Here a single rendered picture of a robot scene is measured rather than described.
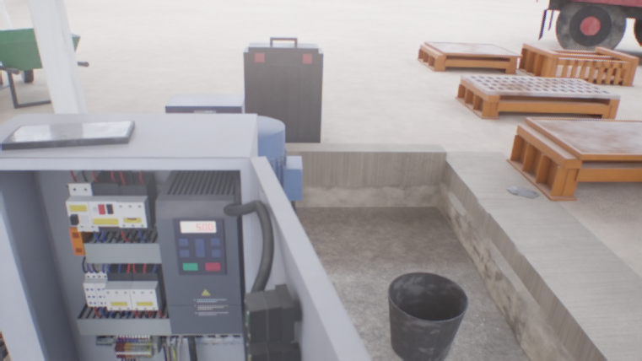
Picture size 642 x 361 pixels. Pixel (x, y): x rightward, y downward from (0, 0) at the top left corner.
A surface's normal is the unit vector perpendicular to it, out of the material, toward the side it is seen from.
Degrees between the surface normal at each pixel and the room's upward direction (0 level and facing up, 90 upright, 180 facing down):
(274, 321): 90
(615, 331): 0
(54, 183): 90
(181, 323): 90
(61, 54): 91
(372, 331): 0
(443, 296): 81
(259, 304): 0
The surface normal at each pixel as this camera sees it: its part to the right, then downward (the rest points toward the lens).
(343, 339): 0.04, -0.91
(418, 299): 0.00, 0.27
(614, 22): -0.48, 0.35
